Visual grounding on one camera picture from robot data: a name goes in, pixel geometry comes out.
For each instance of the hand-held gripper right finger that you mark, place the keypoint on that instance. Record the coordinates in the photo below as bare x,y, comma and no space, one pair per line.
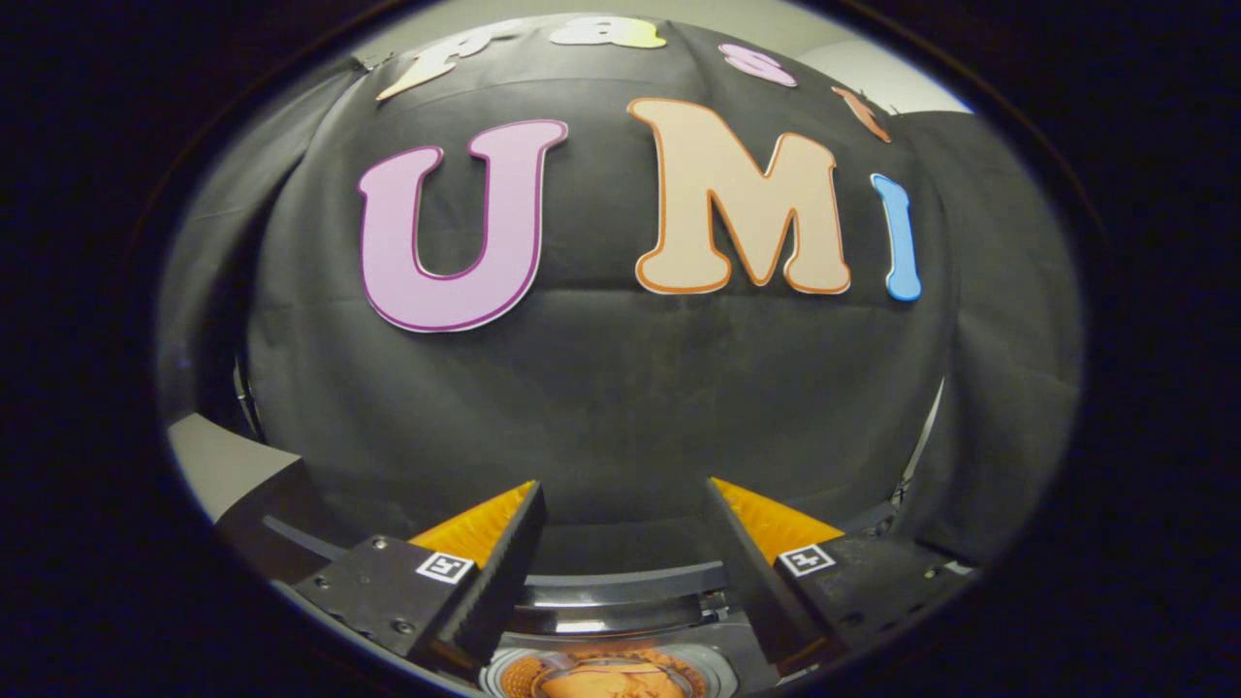
756,582

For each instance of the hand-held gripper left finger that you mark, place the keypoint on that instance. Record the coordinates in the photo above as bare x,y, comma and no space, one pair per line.
499,582

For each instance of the grey washing machine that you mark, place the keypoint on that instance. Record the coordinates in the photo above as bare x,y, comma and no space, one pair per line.
734,664

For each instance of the orange shirt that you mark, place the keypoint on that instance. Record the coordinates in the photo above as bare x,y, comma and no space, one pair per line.
601,683

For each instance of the black backdrop cloth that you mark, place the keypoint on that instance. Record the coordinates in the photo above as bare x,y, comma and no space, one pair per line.
601,388

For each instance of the thin black light stand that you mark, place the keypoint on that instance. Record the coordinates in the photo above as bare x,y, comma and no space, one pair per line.
926,431

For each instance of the white cabinet with dark top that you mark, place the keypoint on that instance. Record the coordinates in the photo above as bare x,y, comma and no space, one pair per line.
223,465

